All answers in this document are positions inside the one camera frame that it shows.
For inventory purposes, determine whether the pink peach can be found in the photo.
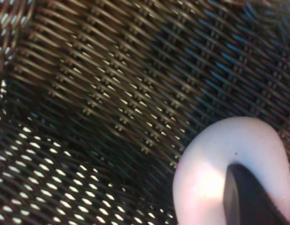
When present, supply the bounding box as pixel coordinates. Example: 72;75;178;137
172;116;290;225

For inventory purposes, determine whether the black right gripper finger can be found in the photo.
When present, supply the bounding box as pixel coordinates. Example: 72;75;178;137
222;163;289;225

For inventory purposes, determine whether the dark brown wicker basket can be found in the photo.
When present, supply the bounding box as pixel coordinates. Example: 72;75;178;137
0;0;290;225

